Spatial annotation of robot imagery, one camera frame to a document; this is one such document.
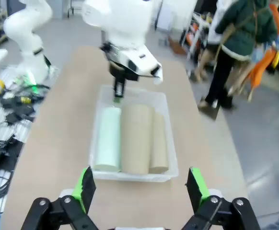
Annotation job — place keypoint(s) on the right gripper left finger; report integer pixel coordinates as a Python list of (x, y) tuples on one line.
[(82, 189)]

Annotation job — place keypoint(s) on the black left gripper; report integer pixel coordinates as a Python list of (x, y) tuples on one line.
[(119, 73)]

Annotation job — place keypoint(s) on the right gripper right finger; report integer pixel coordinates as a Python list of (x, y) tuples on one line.
[(199, 189)]

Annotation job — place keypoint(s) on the pale green cup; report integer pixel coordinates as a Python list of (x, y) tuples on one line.
[(108, 139)]

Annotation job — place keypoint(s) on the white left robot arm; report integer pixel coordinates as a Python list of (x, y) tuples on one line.
[(120, 24)]

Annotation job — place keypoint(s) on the white perforated plastic basket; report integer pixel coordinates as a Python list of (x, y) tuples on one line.
[(130, 177)]

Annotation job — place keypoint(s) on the mannequin in orange garment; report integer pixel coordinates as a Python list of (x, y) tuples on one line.
[(261, 69)]

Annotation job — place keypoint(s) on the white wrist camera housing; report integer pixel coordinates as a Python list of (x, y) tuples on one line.
[(142, 61)]

